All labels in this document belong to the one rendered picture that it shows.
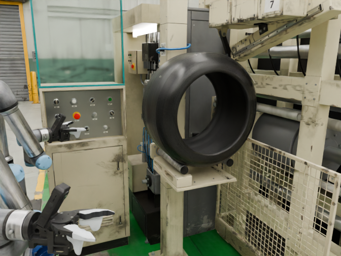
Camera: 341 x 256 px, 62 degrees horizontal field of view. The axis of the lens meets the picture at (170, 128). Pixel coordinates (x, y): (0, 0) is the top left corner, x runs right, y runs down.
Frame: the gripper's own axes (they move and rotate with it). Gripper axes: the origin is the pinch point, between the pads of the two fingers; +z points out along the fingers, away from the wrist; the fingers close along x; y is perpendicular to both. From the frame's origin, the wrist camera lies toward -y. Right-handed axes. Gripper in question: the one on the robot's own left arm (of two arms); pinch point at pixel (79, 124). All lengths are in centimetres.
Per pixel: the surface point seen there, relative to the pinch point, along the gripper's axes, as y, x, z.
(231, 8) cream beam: -74, 58, 55
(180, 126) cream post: -2, 38, 49
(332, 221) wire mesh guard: 10, 133, 44
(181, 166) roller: 6, 66, 20
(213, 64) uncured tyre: -47, 69, 31
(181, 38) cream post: -56, 31, 49
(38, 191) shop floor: 126, -136, 26
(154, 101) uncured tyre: -27, 54, 8
